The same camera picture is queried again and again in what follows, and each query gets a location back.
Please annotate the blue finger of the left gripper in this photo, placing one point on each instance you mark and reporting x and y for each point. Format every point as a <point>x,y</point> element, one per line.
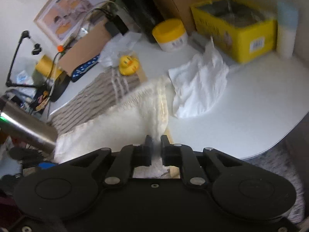
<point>45,165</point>

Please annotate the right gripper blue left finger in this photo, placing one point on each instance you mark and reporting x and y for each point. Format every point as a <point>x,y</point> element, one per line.
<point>129,158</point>

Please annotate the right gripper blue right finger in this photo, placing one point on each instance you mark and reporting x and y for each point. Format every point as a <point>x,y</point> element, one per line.
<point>184,158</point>

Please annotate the stainless steel thermos container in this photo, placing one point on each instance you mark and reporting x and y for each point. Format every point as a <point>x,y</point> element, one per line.
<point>18,124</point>

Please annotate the white towel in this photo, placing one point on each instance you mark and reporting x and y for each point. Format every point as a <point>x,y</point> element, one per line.
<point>125,130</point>

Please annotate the crumpled tissue near tin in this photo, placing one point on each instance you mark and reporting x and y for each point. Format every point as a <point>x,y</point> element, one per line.
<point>198,84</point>

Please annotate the striped beige table towel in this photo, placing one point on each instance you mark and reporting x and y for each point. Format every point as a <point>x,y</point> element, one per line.
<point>104,92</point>

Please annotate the wet wipes plastic pack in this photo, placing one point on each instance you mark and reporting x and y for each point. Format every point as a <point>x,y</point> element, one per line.
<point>24,78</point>

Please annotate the yellow rubber duck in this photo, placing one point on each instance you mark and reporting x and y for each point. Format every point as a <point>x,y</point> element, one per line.
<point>128,65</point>

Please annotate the yellow cylindrical canister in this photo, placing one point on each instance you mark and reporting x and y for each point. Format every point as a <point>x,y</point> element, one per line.
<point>48,69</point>

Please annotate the blue dotted power strip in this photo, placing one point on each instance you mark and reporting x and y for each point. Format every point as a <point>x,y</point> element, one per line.
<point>84,68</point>

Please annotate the crumpled tissue near charger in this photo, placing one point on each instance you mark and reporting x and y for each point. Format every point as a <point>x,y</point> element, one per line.
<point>118,46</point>

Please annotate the orange cap green bottle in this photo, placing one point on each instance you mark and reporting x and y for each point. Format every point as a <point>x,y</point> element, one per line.
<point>60,48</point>

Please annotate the long cardboard box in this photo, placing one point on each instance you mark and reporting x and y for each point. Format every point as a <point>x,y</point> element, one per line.
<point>85,48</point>

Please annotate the yellow lid cream jar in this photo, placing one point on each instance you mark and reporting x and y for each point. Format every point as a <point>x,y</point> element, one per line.
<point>170,35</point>

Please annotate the black charger adapter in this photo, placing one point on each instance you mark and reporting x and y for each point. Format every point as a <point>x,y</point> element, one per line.
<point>115,25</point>

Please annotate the yellow tin box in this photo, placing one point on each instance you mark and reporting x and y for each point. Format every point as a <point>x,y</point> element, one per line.
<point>242,29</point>

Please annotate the framed baby photo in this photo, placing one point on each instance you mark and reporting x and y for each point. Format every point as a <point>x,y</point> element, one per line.
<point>59,19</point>

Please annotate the black tall thermos bottle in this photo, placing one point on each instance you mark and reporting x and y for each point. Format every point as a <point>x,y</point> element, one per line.
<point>146,15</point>

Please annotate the white blue tube bottle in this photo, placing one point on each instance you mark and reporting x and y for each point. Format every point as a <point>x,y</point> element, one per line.
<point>288,19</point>

